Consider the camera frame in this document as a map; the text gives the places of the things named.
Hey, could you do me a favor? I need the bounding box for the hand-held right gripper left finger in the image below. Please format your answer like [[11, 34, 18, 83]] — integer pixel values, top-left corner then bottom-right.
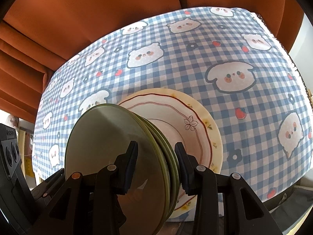
[[28, 141, 139, 235]]

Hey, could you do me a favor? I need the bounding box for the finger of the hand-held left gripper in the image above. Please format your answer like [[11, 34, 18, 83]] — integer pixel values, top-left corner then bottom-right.
[[32, 168, 66, 202]]

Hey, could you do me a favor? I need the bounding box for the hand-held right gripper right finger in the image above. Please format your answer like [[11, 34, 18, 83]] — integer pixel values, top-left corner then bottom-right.
[[174, 142, 279, 235]]

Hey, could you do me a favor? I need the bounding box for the cream floral scalloped plate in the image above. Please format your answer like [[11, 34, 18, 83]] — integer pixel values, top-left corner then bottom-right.
[[132, 88, 223, 219]]

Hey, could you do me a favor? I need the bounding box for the small white red-rimmed plate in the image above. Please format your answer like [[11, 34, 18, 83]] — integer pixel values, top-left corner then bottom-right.
[[118, 92, 213, 205]]

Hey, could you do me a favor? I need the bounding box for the wooden shelf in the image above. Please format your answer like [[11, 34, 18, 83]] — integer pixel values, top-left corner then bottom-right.
[[17, 119, 40, 184]]

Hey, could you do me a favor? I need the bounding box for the blue checked cartoon tablecloth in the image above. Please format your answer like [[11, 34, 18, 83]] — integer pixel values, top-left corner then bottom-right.
[[32, 6, 313, 201]]

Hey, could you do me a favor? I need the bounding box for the orange curtain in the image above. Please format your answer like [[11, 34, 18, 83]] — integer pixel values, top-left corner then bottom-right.
[[0, 0, 306, 124]]

